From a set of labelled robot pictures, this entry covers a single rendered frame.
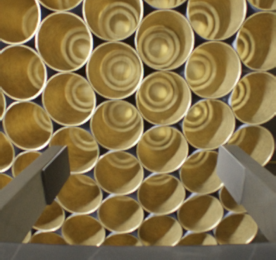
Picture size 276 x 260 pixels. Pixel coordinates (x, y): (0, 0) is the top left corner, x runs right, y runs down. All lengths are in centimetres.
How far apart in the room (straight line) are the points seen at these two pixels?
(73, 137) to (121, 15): 21
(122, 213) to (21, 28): 34
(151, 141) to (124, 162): 6
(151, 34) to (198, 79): 10
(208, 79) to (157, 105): 9
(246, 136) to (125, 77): 23
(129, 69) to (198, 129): 15
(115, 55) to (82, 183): 23
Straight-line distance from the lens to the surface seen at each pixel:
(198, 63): 33
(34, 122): 37
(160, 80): 32
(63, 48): 35
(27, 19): 38
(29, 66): 37
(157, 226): 40
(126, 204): 39
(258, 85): 35
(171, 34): 33
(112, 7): 34
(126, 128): 34
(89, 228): 41
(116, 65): 32
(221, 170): 17
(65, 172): 16
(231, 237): 41
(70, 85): 34
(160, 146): 35
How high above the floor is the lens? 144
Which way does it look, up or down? 77 degrees down
